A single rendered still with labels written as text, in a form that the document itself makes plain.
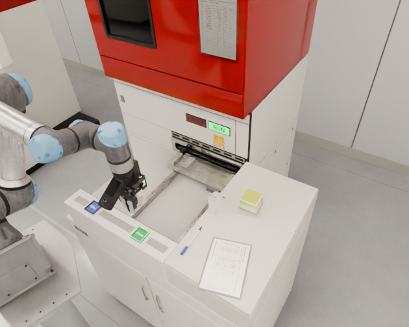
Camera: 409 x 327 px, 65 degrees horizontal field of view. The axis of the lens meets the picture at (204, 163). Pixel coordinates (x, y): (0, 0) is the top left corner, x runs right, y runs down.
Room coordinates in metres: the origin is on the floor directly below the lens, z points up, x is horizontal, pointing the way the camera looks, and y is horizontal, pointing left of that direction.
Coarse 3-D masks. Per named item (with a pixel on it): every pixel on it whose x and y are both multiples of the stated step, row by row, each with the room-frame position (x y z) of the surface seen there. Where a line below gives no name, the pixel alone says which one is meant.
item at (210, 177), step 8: (184, 160) 1.25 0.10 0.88; (176, 168) 1.20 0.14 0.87; (192, 168) 1.18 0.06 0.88; (200, 168) 1.18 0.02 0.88; (208, 168) 1.18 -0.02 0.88; (192, 176) 1.14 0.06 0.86; (200, 176) 1.12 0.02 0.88; (208, 176) 1.12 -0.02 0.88; (216, 176) 1.11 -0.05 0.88; (224, 176) 1.11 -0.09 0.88; (208, 184) 1.08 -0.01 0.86; (216, 184) 1.06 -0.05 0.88
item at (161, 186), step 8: (168, 176) 1.17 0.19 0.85; (176, 176) 1.19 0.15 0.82; (160, 184) 1.12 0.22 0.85; (168, 184) 1.14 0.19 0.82; (152, 192) 1.07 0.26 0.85; (160, 192) 1.09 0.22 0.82; (144, 200) 1.02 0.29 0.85; (152, 200) 1.04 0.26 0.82; (144, 208) 0.99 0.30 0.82; (136, 216) 0.95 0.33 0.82
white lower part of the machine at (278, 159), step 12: (288, 132) 1.56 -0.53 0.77; (132, 144) 1.59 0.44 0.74; (144, 144) 1.52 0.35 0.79; (276, 144) 1.41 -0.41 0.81; (288, 144) 1.59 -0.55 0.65; (276, 156) 1.43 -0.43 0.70; (288, 156) 1.63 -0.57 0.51; (264, 168) 1.30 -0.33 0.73; (276, 168) 1.45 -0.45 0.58; (288, 168) 1.67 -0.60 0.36
